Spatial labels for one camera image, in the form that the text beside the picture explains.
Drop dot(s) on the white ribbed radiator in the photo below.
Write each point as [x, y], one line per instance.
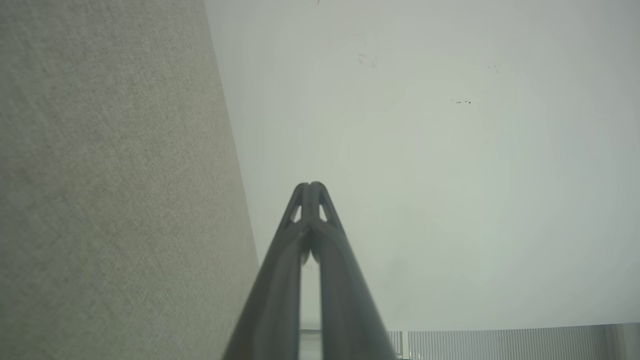
[500, 345]

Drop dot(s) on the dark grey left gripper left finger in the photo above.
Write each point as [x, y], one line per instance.
[272, 300]

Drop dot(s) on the beige grey fabric sofa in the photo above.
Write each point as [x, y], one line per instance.
[110, 190]

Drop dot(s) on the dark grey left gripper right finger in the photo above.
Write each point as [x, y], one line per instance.
[345, 310]

